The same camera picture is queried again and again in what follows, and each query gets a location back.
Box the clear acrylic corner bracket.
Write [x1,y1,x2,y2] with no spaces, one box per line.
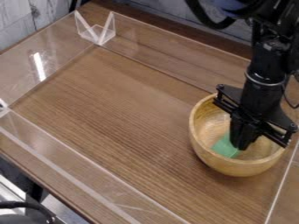
[74,11,117,46]

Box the brown wooden bowl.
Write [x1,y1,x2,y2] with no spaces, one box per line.
[189,94,286,177]

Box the green rectangular block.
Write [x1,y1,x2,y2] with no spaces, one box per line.
[211,133,241,158]

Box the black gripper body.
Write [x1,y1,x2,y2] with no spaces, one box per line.
[214,73,298,148]

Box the black cable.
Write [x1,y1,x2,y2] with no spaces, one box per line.
[0,199,57,224]

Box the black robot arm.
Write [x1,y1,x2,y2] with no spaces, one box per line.
[185,0,299,151]

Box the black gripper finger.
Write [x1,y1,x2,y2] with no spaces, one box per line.
[230,112,250,146]
[242,120,265,151]

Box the clear acrylic tray wall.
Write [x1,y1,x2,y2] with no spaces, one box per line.
[0,99,191,224]

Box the black metal table frame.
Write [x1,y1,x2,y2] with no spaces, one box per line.
[0,157,69,224]

